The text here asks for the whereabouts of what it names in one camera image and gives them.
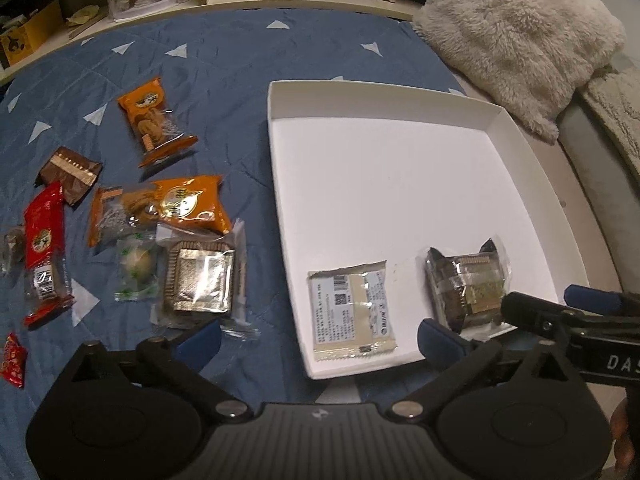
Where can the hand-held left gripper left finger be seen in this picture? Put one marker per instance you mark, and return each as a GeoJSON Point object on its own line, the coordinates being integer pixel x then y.
{"type": "Point", "coordinates": [200, 346]}

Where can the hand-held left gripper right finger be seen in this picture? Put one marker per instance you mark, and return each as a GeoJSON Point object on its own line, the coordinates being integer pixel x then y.
{"type": "Point", "coordinates": [440, 344]}

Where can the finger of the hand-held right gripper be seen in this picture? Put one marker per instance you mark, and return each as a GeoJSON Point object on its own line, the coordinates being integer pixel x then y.
{"type": "Point", "coordinates": [525, 307]}
{"type": "Point", "coordinates": [592, 300]}

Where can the clear-wrapped square pastry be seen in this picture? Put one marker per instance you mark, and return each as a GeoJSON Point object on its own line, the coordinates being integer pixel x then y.
{"type": "Point", "coordinates": [200, 280]}

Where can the clear-wrapped dark pastry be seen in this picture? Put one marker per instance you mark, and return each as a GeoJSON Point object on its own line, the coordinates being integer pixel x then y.
{"type": "Point", "coordinates": [460, 280]}

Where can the white labelled snack packet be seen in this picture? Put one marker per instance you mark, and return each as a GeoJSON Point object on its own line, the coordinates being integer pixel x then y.
{"type": "Point", "coordinates": [350, 310]}

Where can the green and white candy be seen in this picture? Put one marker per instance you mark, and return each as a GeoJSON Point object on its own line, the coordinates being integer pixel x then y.
{"type": "Point", "coordinates": [135, 265]}

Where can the long orange biscuit packet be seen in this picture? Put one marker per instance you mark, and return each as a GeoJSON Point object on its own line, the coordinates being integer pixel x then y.
{"type": "Point", "coordinates": [185, 205]}

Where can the white cardboard box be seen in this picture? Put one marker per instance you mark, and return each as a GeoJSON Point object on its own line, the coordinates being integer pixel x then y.
{"type": "Point", "coordinates": [375, 185]}

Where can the small clear snack wrapper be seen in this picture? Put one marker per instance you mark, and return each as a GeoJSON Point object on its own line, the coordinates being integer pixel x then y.
{"type": "Point", "coordinates": [11, 250]}

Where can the person's right hand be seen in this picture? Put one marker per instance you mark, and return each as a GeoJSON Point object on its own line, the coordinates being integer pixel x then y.
{"type": "Point", "coordinates": [625, 435]}

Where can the small red snack packet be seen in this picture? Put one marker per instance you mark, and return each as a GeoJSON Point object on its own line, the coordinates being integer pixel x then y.
{"type": "Point", "coordinates": [11, 362]}

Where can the beige textured blanket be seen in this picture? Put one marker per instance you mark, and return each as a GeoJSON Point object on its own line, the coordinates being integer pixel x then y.
{"type": "Point", "coordinates": [620, 105]}

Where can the brown snack packet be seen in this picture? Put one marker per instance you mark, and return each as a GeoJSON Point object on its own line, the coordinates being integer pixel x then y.
{"type": "Point", "coordinates": [67, 172]}

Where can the small orange biscuit packet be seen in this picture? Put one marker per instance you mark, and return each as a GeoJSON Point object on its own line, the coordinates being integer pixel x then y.
{"type": "Point", "coordinates": [152, 120]}

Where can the white fluffy pillow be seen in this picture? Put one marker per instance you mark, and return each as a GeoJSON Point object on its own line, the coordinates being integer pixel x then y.
{"type": "Point", "coordinates": [510, 35]}

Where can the blue triangle-print quilt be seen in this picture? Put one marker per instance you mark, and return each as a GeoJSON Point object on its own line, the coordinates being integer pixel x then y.
{"type": "Point", "coordinates": [225, 70]}

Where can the wooden headboard shelf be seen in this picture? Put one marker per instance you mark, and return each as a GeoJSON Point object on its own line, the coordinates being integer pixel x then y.
{"type": "Point", "coordinates": [250, 2]}

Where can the small beige ornament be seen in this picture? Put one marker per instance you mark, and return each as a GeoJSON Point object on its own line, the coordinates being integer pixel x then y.
{"type": "Point", "coordinates": [85, 15]}

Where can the yellow cardboard box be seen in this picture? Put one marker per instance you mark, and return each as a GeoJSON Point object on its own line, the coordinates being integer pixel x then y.
{"type": "Point", "coordinates": [30, 35]}

